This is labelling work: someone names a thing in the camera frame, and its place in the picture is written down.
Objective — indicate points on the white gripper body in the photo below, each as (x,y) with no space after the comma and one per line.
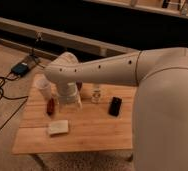
(68,93)

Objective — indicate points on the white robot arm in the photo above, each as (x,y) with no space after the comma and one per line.
(160,109)

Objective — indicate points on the small brown bottle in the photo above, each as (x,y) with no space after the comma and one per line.
(50,106)

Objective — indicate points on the clear glass jar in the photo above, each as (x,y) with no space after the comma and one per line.
(96,93)

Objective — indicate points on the white sponge block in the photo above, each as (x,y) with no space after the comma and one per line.
(58,127)

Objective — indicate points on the wooden table board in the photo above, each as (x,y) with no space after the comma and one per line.
(91,127)

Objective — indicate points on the black rectangular device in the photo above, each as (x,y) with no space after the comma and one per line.
(115,106)

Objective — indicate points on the blue power adapter box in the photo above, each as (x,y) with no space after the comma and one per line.
(20,69)

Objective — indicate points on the long metal rail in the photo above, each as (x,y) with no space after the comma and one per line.
(63,39)

